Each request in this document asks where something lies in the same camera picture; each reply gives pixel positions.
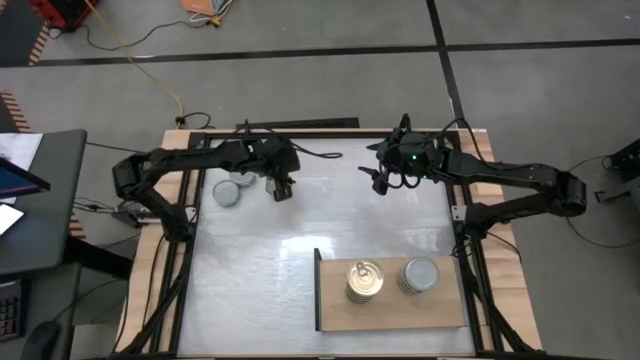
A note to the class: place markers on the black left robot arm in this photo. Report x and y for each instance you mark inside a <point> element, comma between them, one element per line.
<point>200,157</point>

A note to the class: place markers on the red equipment box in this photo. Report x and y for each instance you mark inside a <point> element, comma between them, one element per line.
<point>65,12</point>

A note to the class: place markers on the black usb hub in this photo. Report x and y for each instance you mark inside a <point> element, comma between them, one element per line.
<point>132,216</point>

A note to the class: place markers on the black computer mouse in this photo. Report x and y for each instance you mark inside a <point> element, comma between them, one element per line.
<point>40,342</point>

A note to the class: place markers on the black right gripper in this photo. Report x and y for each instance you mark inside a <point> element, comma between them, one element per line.
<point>415,155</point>

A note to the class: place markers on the orange cardboard box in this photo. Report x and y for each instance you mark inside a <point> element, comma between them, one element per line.
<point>200,6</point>

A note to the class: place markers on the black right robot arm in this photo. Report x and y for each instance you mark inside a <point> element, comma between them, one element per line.
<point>500,170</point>

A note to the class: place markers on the black keyboard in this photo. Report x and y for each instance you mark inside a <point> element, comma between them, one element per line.
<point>10,312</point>

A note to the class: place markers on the light wooden shelf board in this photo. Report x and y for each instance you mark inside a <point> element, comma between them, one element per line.
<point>400,315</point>

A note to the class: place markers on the grey desk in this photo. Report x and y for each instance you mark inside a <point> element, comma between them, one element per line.
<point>50,225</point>

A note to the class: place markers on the black shelf side panel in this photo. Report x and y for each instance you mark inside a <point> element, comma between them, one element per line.
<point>317,300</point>

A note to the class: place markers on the black metal table frame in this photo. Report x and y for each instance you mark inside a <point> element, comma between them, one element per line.
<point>325,135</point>

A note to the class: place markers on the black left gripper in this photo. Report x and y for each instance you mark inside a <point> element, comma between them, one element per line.
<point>280,157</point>

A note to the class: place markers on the black device stand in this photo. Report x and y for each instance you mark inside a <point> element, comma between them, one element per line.
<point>625,160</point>

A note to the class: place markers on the white paper sheet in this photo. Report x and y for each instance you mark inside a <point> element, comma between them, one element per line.
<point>20,147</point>

